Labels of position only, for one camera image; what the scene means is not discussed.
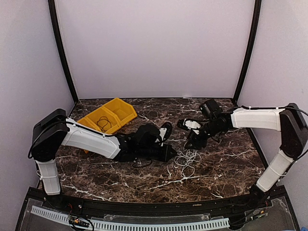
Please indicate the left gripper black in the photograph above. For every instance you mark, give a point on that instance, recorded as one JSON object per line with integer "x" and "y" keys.
{"x": 165, "y": 157}

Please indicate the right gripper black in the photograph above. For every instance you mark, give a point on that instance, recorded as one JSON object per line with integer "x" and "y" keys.
{"x": 196, "y": 141}

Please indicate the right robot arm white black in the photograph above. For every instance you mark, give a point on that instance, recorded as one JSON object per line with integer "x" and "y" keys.
{"x": 287, "y": 120}

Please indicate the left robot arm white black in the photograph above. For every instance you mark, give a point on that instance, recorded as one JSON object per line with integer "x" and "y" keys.
{"x": 56, "y": 129}

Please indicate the right yellow plastic bin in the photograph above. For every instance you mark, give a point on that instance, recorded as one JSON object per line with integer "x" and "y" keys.
{"x": 124, "y": 111}

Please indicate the middle yellow plastic bin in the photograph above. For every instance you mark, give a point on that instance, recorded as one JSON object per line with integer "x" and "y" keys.
{"x": 101, "y": 120}

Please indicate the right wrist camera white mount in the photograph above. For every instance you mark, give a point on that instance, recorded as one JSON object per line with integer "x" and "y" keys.
{"x": 190, "y": 125}

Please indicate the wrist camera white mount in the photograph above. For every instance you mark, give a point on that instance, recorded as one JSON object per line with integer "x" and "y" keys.
{"x": 165, "y": 132}
{"x": 190, "y": 125}

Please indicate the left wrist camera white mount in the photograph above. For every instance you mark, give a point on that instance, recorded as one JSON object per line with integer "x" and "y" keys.
{"x": 165, "y": 132}

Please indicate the black front rail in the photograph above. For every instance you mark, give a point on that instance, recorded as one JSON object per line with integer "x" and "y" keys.
{"x": 235, "y": 206}

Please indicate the white slotted cable duct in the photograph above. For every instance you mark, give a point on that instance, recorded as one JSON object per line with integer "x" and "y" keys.
{"x": 101, "y": 225}

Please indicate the small circuit board with wires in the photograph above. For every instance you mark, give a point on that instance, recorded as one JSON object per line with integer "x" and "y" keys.
{"x": 77, "y": 222}

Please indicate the right black frame post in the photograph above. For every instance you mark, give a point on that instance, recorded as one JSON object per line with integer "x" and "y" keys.
{"x": 248, "y": 52}

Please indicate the black frame post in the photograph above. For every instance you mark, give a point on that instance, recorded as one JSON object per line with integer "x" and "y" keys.
{"x": 248, "y": 52}
{"x": 61, "y": 51}

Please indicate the left black frame post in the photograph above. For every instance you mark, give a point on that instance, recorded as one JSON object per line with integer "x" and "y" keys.
{"x": 61, "y": 51}

